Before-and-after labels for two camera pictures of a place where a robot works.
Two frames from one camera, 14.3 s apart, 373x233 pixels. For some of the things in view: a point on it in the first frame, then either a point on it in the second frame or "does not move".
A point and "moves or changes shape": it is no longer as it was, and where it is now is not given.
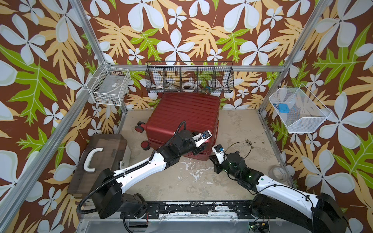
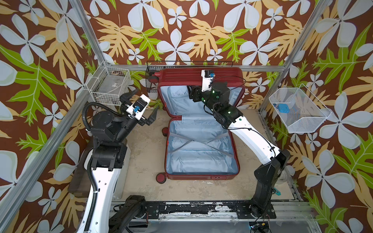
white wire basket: x=109 y=85 does not move
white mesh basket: x=299 y=110 does not move
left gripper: x=197 y=150 -> x=123 y=99
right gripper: x=213 y=157 -> x=198 y=91
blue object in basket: x=283 y=108 does not move
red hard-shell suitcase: x=200 y=112 moves or changes shape
